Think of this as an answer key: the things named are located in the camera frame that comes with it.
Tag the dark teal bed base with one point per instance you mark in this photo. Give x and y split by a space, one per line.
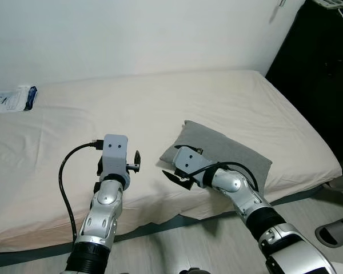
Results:
160 224

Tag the grey pillow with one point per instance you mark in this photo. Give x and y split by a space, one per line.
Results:
217 142

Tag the bed mattress with cream sheet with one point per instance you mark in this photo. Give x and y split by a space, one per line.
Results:
160 108

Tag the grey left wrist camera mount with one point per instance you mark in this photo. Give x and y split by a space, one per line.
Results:
115 151

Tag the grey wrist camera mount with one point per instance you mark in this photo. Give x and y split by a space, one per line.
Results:
115 151
186 160

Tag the white blue wipes packet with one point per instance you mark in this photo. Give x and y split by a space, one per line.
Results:
11 98

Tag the white flat device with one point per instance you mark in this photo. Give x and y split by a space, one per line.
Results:
331 3

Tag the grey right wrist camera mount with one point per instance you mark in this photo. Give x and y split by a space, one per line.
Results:
186 160

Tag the robot right leg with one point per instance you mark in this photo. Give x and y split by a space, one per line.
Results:
194 271

